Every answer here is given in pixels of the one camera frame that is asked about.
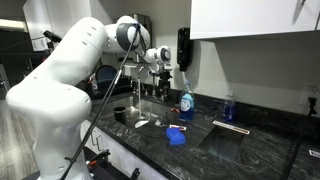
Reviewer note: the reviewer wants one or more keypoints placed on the stainless steel sink basin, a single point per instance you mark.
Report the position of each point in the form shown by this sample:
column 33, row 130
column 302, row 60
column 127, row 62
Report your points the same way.
column 150, row 108

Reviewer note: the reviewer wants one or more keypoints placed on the black dish rack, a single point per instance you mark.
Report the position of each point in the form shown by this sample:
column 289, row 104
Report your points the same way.
column 116, row 87

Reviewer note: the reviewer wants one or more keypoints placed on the white label sticker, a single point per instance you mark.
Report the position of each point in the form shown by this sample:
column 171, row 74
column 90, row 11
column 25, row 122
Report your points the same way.
column 314, row 153

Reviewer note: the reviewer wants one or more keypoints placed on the black wall soap dispenser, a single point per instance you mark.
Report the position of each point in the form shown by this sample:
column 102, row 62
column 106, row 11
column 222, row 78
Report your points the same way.
column 184, row 50

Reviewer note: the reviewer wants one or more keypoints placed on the white scrap in sink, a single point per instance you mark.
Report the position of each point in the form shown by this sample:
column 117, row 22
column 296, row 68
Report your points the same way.
column 141, row 123

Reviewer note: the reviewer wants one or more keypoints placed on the chrome sink faucet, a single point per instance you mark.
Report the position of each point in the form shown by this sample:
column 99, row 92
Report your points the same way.
column 143, row 68

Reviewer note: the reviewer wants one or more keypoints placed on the black camera on stand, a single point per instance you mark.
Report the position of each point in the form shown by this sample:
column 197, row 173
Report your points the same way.
column 50, row 35

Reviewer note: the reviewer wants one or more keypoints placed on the small red white packet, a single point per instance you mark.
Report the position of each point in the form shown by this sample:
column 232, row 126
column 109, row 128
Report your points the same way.
column 177, row 127

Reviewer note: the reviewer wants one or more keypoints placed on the black cup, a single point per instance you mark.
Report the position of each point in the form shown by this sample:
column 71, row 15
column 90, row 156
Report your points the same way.
column 120, row 115

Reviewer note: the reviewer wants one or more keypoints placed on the large blue dish soap bottle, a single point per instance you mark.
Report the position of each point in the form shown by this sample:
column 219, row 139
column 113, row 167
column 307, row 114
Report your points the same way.
column 187, row 103

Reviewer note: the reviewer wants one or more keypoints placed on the dark blue plate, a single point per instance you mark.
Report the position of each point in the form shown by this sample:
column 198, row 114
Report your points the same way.
column 106, row 73

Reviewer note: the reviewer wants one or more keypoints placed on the wide white wall cabinet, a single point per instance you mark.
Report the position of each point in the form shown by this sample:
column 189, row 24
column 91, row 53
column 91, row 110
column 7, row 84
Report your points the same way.
column 253, row 16

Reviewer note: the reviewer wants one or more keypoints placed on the countertop trash chute opening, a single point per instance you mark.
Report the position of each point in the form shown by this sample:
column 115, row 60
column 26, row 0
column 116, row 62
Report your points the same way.
column 222, row 141

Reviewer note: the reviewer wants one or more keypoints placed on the small blue liquid bottle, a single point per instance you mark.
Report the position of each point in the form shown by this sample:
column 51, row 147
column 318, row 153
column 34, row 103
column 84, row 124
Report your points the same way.
column 229, row 108

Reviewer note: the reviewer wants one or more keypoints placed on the black clamp with orange tip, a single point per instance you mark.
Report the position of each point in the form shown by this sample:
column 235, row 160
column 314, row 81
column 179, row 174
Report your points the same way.
column 98, row 160

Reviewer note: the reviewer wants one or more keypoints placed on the small orange item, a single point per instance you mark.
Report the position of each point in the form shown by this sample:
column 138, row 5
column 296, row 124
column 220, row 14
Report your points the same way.
column 175, row 110

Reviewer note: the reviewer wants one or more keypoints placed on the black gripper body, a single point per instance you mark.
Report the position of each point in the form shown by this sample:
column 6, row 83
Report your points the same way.
column 164, row 74

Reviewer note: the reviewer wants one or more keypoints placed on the running water stream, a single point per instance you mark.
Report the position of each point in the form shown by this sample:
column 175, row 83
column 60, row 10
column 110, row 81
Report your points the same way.
column 139, row 96

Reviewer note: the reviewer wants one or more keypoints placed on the blue cloth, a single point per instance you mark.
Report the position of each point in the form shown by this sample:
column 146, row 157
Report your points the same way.
column 175, row 136

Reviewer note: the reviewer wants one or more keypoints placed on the white wall power outlet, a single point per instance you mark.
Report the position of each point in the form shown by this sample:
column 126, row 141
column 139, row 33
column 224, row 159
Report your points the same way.
column 311, row 94

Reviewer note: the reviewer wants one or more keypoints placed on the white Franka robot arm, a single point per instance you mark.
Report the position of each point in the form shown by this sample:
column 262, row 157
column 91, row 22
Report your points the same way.
column 50, row 100

